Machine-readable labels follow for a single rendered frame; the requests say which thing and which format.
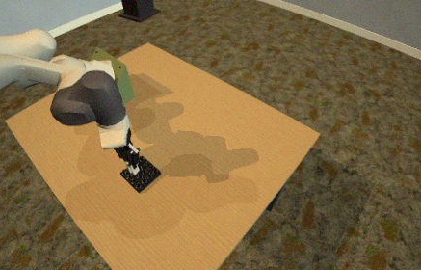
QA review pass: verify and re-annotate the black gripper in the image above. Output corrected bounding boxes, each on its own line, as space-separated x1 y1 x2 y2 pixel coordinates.
114 127 140 175

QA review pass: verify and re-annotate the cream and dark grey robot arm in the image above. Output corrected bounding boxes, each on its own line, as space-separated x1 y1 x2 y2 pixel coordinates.
0 28 130 149

